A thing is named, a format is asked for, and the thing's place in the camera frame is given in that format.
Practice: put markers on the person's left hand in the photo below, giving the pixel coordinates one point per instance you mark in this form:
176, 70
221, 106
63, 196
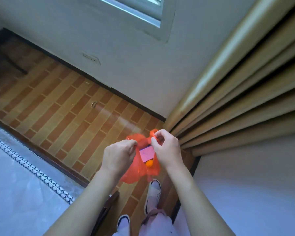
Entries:
118, 157

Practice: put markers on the person's right hand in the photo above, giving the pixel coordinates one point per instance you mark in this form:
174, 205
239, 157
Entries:
168, 149

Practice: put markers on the small white blue box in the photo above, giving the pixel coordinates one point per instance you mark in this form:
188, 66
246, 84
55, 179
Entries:
147, 153

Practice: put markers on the red plastic bag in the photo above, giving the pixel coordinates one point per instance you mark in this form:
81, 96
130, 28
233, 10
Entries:
135, 173

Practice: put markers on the small orange fruit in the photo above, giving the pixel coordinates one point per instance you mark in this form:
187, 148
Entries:
149, 163

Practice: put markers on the person's left forearm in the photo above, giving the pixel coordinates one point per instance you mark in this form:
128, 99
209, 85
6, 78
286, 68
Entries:
86, 206

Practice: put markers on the person's right forearm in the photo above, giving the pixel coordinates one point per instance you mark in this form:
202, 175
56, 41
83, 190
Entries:
196, 204

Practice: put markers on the black baseboard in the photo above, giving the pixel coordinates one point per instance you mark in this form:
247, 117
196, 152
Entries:
194, 164
76, 70

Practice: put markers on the white right slipper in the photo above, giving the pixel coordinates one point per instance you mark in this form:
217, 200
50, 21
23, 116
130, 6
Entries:
153, 194

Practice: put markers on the white slipper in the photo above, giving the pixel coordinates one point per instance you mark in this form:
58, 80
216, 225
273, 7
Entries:
153, 194
123, 222

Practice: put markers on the white left slipper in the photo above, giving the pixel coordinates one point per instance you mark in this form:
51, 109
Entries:
123, 222

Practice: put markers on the grey trousers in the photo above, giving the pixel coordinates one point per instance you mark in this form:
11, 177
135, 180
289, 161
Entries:
159, 226

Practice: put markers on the beige striped curtain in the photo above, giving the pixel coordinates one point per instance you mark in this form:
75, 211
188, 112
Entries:
248, 90

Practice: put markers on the white framed window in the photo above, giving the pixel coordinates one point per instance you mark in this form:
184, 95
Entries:
142, 14

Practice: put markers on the dark wooden chair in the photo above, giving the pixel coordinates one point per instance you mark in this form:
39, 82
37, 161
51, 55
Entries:
16, 63

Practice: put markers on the dark brown bed frame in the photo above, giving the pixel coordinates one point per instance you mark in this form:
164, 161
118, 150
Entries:
64, 167

